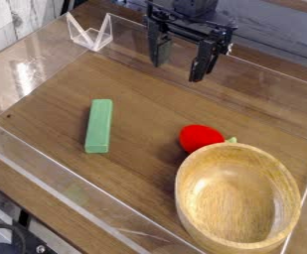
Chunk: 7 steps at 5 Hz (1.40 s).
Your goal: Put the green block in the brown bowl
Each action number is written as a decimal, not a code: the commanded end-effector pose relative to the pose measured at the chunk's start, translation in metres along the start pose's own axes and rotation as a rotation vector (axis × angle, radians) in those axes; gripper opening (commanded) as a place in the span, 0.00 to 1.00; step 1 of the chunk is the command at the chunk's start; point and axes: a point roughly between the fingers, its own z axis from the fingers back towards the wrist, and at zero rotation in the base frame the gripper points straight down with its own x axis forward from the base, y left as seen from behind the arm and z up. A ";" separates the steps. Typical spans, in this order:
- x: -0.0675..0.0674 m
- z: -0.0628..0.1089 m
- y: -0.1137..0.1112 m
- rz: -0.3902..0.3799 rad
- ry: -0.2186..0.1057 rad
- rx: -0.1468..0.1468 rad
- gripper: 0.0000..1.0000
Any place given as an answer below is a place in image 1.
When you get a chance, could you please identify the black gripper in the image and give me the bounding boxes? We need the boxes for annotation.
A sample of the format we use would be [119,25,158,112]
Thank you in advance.
[146,0,237,82]

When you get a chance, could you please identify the green rectangular block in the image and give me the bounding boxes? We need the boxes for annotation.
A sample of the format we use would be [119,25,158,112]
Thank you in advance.
[83,99,112,153]

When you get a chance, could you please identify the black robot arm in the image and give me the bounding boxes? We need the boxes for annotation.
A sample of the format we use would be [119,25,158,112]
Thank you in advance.
[145,0,237,82]

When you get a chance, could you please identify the light wooden bowl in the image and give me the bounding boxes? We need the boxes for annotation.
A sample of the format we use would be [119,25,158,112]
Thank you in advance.
[174,143,301,254]

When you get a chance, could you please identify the red toy strawberry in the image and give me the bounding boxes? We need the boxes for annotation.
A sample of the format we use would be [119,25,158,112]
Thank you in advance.
[178,124,237,153]

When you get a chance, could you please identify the clear acrylic corner bracket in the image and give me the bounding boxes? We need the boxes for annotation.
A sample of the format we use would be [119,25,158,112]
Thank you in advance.
[66,13,112,52]

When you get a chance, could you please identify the clear acrylic back wall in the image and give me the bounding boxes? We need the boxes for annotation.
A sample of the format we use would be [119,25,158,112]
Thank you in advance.
[99,14,307,139]

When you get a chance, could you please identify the clear acrylic wall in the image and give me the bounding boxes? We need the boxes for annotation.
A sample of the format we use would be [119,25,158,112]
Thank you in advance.
[0,128,205,254]
[99,14,307,139]

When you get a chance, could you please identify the clear acrylic front wall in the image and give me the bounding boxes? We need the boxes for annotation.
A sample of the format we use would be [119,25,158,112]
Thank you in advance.
[0,128,205,254]

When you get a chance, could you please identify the black clamp with cable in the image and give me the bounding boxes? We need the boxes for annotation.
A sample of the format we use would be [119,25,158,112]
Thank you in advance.
[0,223,58,254]

